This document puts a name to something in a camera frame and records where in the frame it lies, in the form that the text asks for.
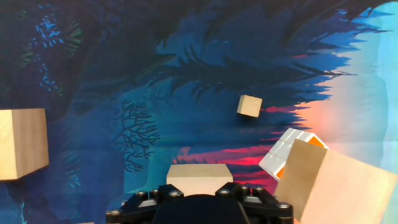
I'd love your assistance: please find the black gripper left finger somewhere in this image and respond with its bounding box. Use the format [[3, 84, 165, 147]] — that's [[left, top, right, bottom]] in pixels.
[[105, 184, 185, 224]]

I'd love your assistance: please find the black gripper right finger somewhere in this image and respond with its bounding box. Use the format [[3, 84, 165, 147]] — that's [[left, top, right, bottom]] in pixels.
[[215, 182, 294, 224]]

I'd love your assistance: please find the large wooden cube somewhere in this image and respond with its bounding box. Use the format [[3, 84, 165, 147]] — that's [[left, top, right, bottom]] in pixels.
[[166, 163, 234, 197], [273, 139, 398, 224], [0, 108, 50, 181]]

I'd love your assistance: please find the Rubik's cube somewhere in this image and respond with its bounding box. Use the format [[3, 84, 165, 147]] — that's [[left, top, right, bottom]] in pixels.
[[258, 127, 330, 182]]

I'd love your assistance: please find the colourful forest print cloth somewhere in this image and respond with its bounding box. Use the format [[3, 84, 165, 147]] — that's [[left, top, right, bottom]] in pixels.
[[0, 0, 398, 224]]

